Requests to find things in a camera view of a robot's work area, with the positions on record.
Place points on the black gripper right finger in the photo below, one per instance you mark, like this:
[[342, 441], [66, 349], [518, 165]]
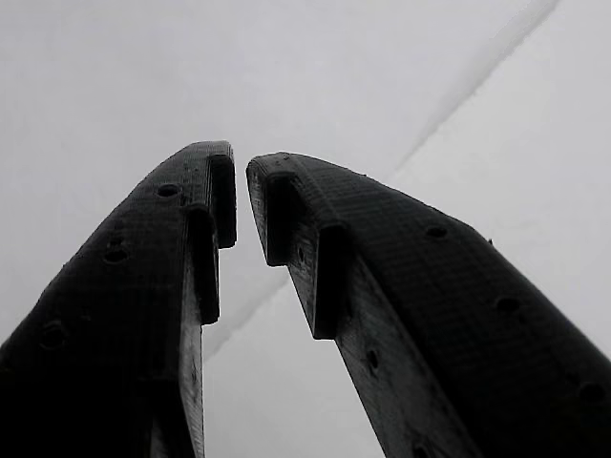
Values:
[[429, 310]]

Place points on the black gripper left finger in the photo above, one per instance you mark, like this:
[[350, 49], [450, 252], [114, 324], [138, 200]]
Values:
[[119, 310]]

